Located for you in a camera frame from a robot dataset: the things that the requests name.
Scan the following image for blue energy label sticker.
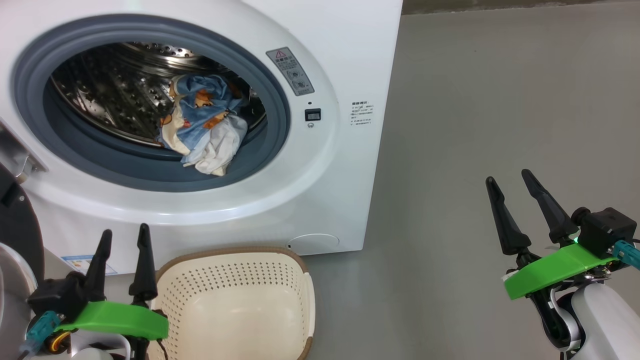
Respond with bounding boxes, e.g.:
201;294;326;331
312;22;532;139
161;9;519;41
61;254;118;277

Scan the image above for blue bear print clothes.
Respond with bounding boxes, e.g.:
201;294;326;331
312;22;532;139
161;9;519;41
159;74;250;177

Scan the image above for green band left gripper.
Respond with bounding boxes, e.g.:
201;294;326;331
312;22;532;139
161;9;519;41
54;223;170;360

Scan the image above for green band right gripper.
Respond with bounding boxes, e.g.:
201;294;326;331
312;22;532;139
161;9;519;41
485;169;621;351

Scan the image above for cream perforated laundry basket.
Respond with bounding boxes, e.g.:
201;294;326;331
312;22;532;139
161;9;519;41
147;246;317;360

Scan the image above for grey warning sticker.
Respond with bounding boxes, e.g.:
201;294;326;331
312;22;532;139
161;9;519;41
265;47;316;97

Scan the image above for teal connector left cable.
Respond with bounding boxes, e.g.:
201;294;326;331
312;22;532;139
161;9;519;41
19;310;61;360

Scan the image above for round white filter cover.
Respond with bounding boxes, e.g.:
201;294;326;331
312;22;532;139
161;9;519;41
287;233;341;256

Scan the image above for small printed text label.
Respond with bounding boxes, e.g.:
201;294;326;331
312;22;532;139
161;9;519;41
350;100;376;126

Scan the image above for grey rubber door gasket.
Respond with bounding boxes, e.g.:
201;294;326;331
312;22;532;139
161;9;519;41
11;14;292;193

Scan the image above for white front-load washing machine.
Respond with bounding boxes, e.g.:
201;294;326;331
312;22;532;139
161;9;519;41
0;0;404;276

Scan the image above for black round glass washer door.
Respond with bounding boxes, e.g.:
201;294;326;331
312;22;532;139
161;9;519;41
0;119;48;360

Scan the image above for perforated steel washer drum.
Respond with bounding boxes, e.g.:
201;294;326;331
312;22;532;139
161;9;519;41
50;41;267;148

